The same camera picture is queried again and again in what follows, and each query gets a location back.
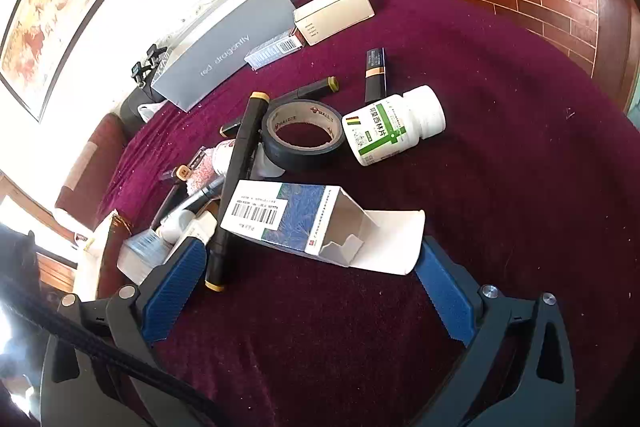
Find maroon tablecloth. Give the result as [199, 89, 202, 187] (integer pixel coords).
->
[95, 0, 640, 427]

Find grey shoe box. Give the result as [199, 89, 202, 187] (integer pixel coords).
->
[150, 0, 296, 112]

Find small white bottle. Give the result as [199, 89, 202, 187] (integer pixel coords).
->
[154, 208, 197, 244]

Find white tray gold rim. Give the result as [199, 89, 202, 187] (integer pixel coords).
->
[75, 212, 133, 303]

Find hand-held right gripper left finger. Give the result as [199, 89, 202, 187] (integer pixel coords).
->
[50, 236, 209, 388]

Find black braided cable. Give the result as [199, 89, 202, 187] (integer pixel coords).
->
[0, 274, 236, 427]

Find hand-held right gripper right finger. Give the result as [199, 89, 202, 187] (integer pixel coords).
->
[414, 237, 576, 388]

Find black marker orange caps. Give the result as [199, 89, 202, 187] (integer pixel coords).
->
[151, 163, 195, 230]

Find white plastic tube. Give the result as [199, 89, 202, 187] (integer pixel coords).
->
[192, 211, 221, 244]

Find black marker olive cap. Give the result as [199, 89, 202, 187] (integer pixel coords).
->
[220, 77, 341, 132]

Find black tape roll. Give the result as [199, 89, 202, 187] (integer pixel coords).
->
[261, 99, 345, 172]

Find white blue carton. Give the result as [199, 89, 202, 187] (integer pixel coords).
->
[219, 179, 426, 277]

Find red fabric armchair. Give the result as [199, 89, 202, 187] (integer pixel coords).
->
[54, 112, 132, 233]

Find beige cardboard box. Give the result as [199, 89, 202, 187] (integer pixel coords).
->
[292, 0, 375, 46]

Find grey red-ended barcode box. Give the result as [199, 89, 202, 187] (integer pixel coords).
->
[244, 34, 303, 70]

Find white bottle green label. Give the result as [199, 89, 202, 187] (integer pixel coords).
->
[341, 85, 447, 166]

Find pink fuzzy hair clip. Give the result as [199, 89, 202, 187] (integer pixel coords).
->
[184, 147, 217, 194]

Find black marker yellow caps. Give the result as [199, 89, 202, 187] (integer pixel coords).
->
[205, 92, 272, 293]

